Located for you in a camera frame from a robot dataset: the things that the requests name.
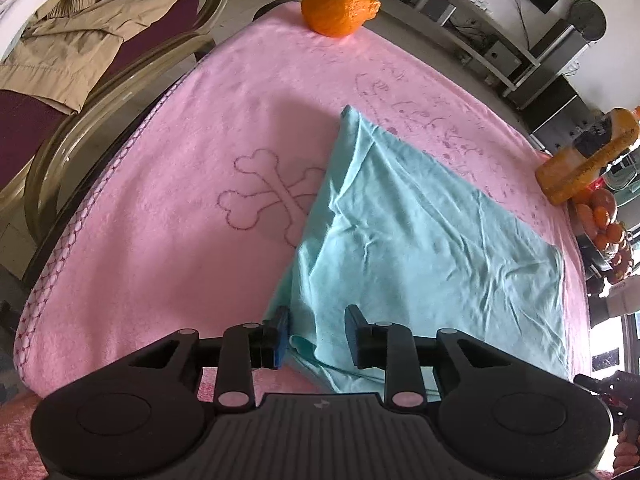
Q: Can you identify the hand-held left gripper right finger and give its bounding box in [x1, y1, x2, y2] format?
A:
[345, 304, 512, 408]

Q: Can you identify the pile of small oranges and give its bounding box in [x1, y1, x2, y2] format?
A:
[575, 187, 637, 282]

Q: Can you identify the pink towel blanket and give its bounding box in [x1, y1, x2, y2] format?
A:
[0, 0, 593, 480]

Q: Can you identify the orange juice bottle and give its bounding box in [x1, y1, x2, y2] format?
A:
[535, 106, 640, 205]

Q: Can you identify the grey television stand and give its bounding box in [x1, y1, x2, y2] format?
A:
[295, 0, 586, 111]

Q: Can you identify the wooden armchair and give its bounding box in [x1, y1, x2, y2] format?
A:
[0, 0, 246, 281]

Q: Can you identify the large orange citrus fruit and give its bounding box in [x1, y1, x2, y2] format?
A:
[301, 0, 382, 38]

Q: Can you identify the white appliance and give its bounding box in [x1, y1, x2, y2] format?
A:
[605, 275, 640, 319]

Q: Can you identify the black speaker box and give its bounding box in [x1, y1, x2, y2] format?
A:
[530, 80, 597, 147]

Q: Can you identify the person's right hand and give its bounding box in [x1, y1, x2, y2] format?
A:
[614, 417, 640, 476]

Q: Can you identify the teal shirt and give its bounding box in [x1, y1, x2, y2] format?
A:
[262, 105, 571, 395]

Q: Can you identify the beige jacket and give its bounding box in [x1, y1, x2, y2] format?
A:
[0, 0, 191, 113]

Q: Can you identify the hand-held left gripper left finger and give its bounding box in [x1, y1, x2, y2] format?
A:
[127, 305, 292, 407]

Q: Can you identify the round grey speaker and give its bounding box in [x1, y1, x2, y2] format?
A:
[570, 0, 607, 44]

